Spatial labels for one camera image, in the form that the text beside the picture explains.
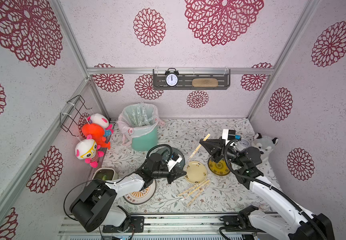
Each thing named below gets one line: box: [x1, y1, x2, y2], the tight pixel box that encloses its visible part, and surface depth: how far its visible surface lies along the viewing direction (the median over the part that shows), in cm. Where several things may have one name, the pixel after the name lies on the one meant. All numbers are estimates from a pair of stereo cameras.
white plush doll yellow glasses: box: [75, 134, 104, 168], surface depth 83 cm
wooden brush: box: [192, 78, 218, 88], surface depth 93 cm
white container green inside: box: [92, 167, 118, 181], surface depth 87 cm
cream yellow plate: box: [184, 160, 208, 184], surface depth 94 cm
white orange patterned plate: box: [122, 178, 157, 205], surface depth 83 cm
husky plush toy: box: [251, 132, 279, 163], surface depth 84 cm
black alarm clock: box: [164, 67, 180, 88], surface depth 92 cm
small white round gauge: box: [235, 138, 250, 152], surface depth 102 cm
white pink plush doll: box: [87, 113, 114, 133], surface depth 96 cm
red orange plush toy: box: [82, 123, 111, 150], surface depth 93 cm
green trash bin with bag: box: [117, 103, 165, 152], surface depth 91 cm
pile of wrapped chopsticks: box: [176, 179, 211, 207], surface depth 87 cm
